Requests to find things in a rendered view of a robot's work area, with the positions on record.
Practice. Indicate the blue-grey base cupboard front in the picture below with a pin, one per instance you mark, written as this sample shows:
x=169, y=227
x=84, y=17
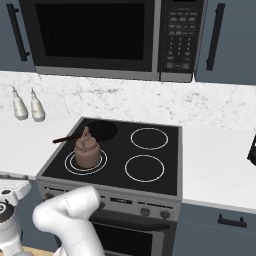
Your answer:
x=30, y=220

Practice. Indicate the blue-grey wall cupboard door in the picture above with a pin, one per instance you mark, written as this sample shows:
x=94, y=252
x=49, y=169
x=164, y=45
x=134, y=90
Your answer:
x=6, y=40
x=238, y=40

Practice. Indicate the black frying pan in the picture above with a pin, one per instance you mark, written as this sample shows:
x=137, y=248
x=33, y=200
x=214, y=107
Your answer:
x=101, y=130

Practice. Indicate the brown kettle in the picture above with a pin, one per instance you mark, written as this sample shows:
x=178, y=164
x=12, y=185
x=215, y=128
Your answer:
x=87, y=154

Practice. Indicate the white squeeze bottle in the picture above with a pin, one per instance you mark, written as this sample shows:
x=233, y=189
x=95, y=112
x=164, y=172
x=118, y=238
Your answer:
x=20, y=108
x=37, y=110

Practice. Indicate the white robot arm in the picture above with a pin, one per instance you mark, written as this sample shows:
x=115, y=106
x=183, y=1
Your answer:
x=71, y=216

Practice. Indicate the black and steel stove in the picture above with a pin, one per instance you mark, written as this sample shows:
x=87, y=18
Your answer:
x=146, y=181

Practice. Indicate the blue-grey drawer front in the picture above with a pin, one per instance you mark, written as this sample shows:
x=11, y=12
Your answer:
x=206, y=233

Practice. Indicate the black and steel microwave oven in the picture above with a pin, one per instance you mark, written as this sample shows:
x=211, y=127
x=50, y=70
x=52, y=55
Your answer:
x=100, y=33

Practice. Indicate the black countertop appliance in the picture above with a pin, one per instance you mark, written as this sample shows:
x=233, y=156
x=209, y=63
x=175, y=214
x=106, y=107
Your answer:
x=252, y=151

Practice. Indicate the grey stove knob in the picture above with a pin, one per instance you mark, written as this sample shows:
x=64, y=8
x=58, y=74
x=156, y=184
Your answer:
x=101, y=204
x=165, y=214
x=145, y=211
x=49, y=196

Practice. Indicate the black oven door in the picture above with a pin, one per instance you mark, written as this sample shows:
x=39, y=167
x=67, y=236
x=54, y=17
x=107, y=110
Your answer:
x=133, y=241

